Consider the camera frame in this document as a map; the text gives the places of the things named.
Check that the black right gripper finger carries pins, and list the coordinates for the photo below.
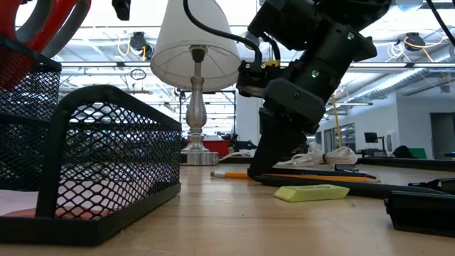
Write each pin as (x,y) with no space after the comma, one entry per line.
(277,142)

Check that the yellow green eraser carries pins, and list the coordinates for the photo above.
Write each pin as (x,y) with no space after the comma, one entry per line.
(309,193)

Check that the black binder clip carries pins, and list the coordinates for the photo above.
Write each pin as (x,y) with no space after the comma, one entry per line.
(423,213)
(346,168)
(448,185)

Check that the black mesh desk organizer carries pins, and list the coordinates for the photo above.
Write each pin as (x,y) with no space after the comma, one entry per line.
(53,160)

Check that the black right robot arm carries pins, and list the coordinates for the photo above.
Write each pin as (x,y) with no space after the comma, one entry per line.
(320,14)

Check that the black background robot gripper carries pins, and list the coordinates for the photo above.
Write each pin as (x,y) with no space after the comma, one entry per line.
(241,145)

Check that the red plastic bin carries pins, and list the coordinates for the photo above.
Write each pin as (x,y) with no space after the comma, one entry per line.
(218,146)

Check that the small black monitor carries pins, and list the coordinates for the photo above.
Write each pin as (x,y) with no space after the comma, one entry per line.
(371,137)

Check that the white shade silver table lamp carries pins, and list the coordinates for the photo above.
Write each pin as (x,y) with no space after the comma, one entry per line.
(196,113)

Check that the black bag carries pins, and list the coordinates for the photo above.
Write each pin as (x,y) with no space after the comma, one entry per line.
(403,152)

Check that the green panel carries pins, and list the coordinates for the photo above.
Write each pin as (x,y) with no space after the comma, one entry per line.
(418,153)

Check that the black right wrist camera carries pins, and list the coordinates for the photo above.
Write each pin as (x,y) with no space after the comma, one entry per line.
(254,85)

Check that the black aluminium table frame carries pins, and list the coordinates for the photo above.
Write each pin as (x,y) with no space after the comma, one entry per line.
(409,164)

